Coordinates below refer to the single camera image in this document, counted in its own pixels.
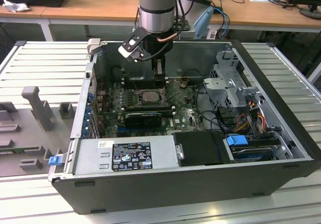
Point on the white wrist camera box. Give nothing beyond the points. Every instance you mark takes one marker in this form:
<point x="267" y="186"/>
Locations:
<point x="129" y="54"/>

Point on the pale blue teach pendant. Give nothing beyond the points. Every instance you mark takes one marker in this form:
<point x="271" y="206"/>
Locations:
<point x="203" y="20"/>

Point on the short wooden desk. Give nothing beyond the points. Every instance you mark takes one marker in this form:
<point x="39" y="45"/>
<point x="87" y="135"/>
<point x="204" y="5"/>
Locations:
<point x="20" y="14"/>

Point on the grey case latch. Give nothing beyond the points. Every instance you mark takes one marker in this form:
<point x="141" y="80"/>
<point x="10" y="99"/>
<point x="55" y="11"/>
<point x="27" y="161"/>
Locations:
<point x="94" y="45"/>

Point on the black open PC case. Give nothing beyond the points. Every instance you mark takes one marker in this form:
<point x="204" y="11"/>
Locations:
<point x="175" y="191"/>

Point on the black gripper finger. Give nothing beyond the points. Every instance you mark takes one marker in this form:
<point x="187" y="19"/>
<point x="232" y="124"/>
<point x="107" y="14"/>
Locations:
<point x="162" y="69"/>

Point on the black RAM slot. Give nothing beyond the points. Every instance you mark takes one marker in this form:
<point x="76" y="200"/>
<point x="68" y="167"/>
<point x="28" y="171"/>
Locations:
<point x="150" y="107"/>
<point x="140" y="78"/>
<point x="140" y="81"/>
<point x="150" y="104"/>
<point x="167" y="113"/>
<point x="140" y="86"/>
<point x="150" y="110"/>

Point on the blue case latch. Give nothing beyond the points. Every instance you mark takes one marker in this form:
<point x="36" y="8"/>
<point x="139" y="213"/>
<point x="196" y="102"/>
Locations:
<point x="55" y="160"/>

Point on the round coin battery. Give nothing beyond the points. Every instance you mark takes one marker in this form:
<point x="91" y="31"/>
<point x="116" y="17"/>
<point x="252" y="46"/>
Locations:
<point x="183" y="84"/>

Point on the hard disk drive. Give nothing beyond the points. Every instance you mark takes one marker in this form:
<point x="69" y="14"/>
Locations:
<point x="253" y="155"/>

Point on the blue card retainer strip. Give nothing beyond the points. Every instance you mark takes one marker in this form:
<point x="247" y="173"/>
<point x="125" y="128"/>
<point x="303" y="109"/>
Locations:
<point x="88" y="114"/>

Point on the black plastic shroud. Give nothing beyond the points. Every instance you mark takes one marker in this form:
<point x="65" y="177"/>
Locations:
<point x="200" y="148"/>

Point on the grey metal drive cage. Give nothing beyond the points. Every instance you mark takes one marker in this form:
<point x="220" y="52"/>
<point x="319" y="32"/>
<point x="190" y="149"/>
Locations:
<point x="225" y="93"/>

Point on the black cylindrical board component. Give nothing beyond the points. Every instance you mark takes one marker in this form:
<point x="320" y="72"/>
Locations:
<point x="116" y="73"/>

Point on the CPU socket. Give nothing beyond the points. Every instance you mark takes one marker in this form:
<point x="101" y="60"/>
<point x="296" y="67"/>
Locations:
<point x="140" y="104"/>

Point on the silver power supply unit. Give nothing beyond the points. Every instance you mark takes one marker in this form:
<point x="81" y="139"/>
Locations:
<point x="90" y="158"/>

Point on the green motherboard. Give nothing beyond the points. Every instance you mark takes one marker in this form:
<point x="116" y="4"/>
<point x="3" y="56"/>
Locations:
<point x="180" y="118"/>

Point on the grey parts rack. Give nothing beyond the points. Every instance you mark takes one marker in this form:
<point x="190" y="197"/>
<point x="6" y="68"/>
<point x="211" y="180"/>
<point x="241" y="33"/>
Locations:
<point x="25" y="133"/>

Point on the blue disk carrier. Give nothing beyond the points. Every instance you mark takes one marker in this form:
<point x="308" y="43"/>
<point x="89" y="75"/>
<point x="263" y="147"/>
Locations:
<point x="235" y="143"/>

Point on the green RAM stick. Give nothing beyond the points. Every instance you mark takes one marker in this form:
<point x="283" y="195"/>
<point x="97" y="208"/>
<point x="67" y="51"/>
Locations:
<point x="10" y="150"/>

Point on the crumpled white paper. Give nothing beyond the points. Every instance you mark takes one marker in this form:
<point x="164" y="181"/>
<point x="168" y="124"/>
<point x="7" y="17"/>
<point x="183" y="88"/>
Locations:
<point x="15" y="6"/>

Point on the blue expansion slot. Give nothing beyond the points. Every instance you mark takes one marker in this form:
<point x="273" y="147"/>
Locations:
<point x="121" y="129"/>

